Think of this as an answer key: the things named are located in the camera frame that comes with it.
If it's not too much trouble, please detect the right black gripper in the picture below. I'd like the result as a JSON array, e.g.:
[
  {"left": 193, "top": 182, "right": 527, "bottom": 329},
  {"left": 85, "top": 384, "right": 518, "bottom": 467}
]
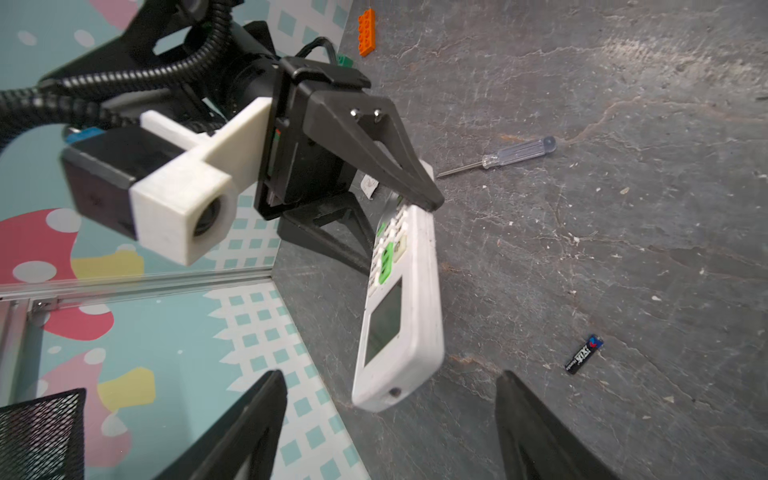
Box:
[{"left": 254, "top": 57, "right": 444, "bottom": 275}]

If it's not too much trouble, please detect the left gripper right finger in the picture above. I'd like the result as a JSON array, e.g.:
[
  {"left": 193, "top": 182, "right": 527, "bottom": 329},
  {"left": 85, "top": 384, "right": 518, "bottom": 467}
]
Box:
[{"left": 495, "top": 370, "right": 618, "bottom": 480}]

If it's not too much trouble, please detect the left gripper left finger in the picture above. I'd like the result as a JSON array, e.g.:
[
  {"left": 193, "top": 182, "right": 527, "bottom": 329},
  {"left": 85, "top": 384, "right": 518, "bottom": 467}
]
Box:
[{"left": 157, "top": 370, "right": 287, "bottom": 479}]

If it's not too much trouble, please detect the black AAA battery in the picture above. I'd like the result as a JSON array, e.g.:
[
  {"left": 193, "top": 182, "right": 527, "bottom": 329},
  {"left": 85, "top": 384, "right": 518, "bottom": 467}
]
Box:
[{"left": 565, "top": 334, "right": 604, "bottom": 375}]

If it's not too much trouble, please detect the white remote with green buttons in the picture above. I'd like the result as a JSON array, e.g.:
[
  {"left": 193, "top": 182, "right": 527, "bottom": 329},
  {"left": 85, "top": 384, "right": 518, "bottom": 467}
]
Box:
[{"left": 351, "top": 192, "right": 445, "bottom": 413}]

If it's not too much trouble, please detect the white battery cover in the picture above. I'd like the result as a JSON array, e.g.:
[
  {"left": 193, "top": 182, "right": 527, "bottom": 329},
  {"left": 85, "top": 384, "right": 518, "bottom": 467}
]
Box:
[{"left": 360, "top": 175, "right": 379, "bottom": 200}]

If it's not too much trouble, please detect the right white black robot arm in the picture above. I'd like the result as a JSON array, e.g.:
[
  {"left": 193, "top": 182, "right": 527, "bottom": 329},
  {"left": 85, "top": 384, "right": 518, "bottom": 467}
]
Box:
[{"left": 1, "top": 1, "right": 444, "bottom": 272}]

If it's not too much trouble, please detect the green toy brick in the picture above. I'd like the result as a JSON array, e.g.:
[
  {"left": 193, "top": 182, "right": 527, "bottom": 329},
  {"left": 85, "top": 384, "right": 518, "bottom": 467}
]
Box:
[{"left": 336, "top": 54, "right": 354, "bottom": 68}]

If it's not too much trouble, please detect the orange toy brick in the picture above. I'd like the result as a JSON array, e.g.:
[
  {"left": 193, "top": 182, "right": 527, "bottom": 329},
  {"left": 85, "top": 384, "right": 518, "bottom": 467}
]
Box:
[{"left": 358, "top": 8, "right": 376, "bottom": 57}]

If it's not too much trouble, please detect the black wire mesh basket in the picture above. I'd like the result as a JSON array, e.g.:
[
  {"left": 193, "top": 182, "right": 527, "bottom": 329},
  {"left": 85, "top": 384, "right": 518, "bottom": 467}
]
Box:
[{"left": 1, "top": 388, "right": 87, "bottom": 479}]

